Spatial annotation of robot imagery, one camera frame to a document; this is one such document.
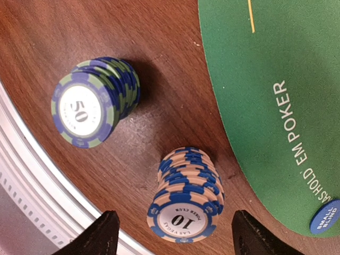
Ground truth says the blue green 50 chip stack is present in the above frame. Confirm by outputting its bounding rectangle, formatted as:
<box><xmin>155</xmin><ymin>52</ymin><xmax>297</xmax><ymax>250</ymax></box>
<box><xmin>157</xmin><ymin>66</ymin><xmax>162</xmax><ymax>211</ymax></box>
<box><xmin>51</xmin><ymin>57</ymin><xmax>141</xmax><ymax>148</ymax></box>

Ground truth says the blue beige 10 chip stack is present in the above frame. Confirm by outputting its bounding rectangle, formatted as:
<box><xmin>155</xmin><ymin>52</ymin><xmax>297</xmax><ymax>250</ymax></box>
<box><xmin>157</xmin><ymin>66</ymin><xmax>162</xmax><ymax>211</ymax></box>
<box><xmin>147</xmin><ymin>147</ymin><xmax>225</xmax><ymax>243</ymax></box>

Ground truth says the blue small blind button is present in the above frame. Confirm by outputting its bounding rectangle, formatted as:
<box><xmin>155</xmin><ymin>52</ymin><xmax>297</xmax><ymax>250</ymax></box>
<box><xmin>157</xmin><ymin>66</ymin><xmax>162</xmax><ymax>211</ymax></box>
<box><xmin>310</xmin><ymin>199</ymin><xmax>339</xmax><ymax>235</ymax></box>

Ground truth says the aluminium front rail base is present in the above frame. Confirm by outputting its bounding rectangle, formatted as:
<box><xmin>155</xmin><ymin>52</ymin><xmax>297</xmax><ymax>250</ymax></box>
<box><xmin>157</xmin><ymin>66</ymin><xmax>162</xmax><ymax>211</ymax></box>
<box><xmin>0</xmin><ymin>79</ymin><xmax>149</xmax><ymax>255</ymax></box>

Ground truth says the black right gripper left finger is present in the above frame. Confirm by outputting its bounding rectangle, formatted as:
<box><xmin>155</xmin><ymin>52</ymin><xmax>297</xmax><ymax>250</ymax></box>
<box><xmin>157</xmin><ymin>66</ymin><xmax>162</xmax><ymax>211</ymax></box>
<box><xmin>53</xmin><ymin>210</ymin><xmax>120</xmax><ymax>255</ymax></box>

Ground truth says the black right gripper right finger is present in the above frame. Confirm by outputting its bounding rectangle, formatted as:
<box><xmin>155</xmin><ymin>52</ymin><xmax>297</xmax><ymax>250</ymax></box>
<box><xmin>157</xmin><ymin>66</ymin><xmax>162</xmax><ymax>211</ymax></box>
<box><xmin>232</xmin><ymin>210</ymin><xmax>303</xmax><ymax>255</ymax></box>

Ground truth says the green round poker mat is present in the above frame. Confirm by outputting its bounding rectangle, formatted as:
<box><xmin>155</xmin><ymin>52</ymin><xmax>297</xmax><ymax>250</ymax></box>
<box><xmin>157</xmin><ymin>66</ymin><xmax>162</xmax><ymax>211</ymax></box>
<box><xmin>197</xmin><ymin>0</ymin><xmax>340</xmax><ymax>239</ymax></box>

